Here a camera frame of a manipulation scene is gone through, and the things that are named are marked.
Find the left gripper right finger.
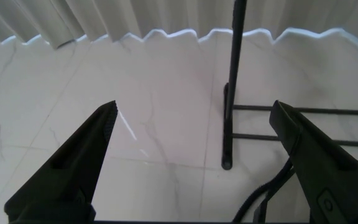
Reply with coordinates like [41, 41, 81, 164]
[268, 100, 358, 223]

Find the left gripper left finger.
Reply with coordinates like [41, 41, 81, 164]
[4, 100, 119, 223]

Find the black clothes rack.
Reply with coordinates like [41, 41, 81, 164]
[221, 0, 358, 171]

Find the white curtain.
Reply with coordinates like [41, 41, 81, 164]
[0, 0, 358, 50]

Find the black cable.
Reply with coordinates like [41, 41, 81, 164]
[232, 158, 295, 223]

